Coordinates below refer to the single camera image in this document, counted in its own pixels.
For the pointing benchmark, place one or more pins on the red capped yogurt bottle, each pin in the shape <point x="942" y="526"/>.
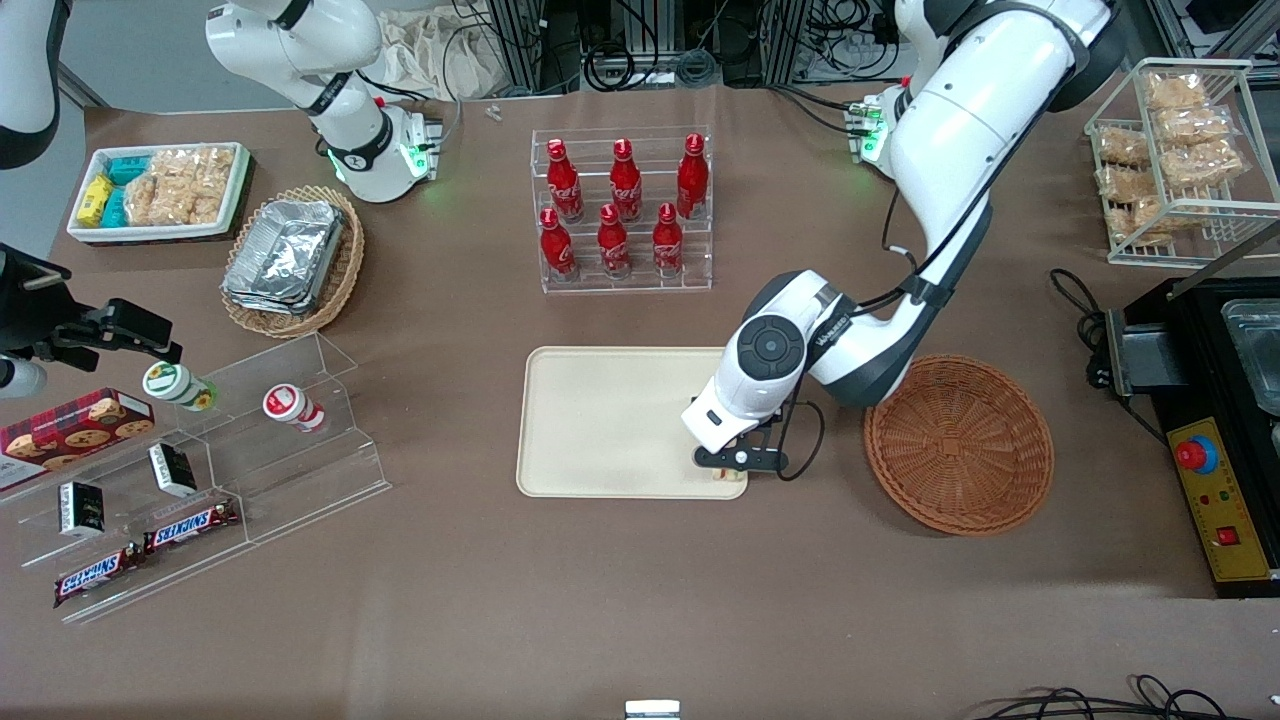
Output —
<point x="288" y="404"/>

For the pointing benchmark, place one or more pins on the green capped yogurt bottle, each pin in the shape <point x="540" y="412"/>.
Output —
<point x="172" y="385"/>

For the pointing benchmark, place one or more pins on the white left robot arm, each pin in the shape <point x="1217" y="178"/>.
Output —
<point x="960" y="130"/>

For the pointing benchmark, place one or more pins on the red plaid cookie box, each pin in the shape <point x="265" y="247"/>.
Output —
<point x="75" y="430"/>

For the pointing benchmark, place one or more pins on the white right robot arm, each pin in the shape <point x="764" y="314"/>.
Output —
<point x="340" y="110"/>

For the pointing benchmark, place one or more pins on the Snickers chocolate bar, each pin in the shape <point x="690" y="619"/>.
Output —
<point x="190" y="525"/>
<point x="92" y="578"/>

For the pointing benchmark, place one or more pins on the small black white box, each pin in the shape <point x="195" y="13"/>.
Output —
<point x="82" y="510"/>
<point x="172" y="470"/>

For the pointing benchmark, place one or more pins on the yellow snack box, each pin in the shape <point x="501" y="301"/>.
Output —
<point x="95" y="200"/>

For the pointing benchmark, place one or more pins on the red cola bottle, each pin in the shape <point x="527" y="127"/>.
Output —
<point x="626" y="185"/>
<point x="556" y="248"/>
<point x="563" y="185"/>
<point x="692" y="178"/>
<point x="613" y="245"/>
<point x="667" y="243"/>

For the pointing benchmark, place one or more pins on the yellow emergency stop box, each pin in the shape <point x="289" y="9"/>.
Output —
<point x="1222" y="510"/>

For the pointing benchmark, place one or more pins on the black countertop appliance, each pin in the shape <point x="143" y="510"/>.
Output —
<point x="1190" y="340"/>

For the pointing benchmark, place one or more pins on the oval light wicker basket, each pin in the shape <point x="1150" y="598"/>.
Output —
<point x="345" y="265"/>

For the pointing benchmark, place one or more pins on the clear acrylic bottle rack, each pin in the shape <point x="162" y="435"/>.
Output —
<point x="590" y="282"/>

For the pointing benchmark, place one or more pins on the stack of foil trays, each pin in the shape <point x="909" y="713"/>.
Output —
<point x="285" y="255"/>

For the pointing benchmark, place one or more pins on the clear acrylic stepped shelf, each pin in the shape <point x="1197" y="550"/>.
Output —
<point x="300" y="470"/>

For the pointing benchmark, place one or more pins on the round brown wicker basket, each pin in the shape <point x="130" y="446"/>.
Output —
<point x="960" y="450"/>

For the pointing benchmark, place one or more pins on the beige cloth bag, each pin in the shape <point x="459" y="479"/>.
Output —
<point x="440" y="55"/>

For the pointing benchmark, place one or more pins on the beige plastic tray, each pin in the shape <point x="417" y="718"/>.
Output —
<point x="610" y="420"/>

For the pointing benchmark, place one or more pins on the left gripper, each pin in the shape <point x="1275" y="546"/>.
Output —
<point x="762" y="437"/>

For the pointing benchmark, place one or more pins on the teal snack box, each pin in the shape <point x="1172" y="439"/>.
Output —
<point x="128" y="169"/>
<point x="115" y="208"/>

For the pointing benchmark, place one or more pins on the clear bag of rice crackers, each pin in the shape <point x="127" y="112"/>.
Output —
<point x="155" y="200"/>
<point x="205" y="175"/>

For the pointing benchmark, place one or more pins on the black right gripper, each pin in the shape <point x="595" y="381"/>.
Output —
<point x="28" y="308"/>

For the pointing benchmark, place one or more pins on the bagged fried snack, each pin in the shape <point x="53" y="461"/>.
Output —
<point x="1202" y="165"/>
<point x="1195" y="125"/>
<point x="1175" y="92"/>
<point x="1140" y="222"/>
<point x="1122" y="147"/>
<point x="1125" y="183"/>

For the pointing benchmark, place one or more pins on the white rectangular snack tray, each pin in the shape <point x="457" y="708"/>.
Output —
<point x="150" y="232"/>

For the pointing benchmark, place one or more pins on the triangular sandwich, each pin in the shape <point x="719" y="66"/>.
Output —
<point x="728" y="476"/>

